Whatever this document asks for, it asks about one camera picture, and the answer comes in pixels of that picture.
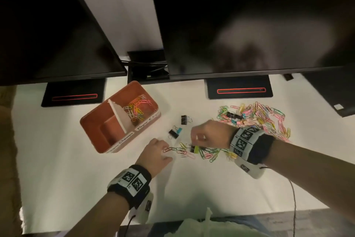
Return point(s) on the person's right hand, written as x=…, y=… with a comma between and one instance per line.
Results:
x=216, y=134

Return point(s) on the black wristband with marker tags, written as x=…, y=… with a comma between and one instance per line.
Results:
x=130, y=184
x=249, y=142

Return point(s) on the pile of coloured paper clips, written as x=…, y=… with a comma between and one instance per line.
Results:
x=263, y=115

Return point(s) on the black monitor base red outline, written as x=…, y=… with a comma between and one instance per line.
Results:
x=238, y=84
x=73, y=92

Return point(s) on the small black connector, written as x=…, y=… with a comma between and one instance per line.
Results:
x=288, y=77

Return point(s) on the white plastic bag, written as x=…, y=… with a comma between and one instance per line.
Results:
x=199, y=227

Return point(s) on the black binder clip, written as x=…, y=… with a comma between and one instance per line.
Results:
x=232, y=115
x=184, y=120
x=173, y=134

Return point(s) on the person's right forearm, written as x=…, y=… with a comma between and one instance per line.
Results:
x=313, y=173

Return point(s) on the blue binder clip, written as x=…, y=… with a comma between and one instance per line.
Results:
x=178, y=129

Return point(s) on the bunch of clips inside box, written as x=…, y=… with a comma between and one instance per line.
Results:
x=136, y=108

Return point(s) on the person's left thumb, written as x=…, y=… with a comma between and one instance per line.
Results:
x=166, y=159

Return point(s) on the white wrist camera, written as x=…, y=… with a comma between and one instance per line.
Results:
x=251, y=170
x=145, y=209

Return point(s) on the person's left forearm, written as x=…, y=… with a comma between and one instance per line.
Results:
x=102, y=217

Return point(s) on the black flat device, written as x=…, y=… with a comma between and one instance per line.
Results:
x=332, y=90

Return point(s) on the person's blue jeans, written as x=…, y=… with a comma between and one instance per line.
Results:
x=249, y=220

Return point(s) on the yellow binder clip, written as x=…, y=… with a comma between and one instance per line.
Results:
x=195, y=149

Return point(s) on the person's left hand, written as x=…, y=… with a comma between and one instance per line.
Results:
x=151, y=156

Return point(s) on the person's right fingers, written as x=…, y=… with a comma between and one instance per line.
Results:
x=198, y=139

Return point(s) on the orange divided storage box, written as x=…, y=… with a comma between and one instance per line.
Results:
x=94, y=128

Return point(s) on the wide black computer monitor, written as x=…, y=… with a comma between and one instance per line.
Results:
x=249, y=9

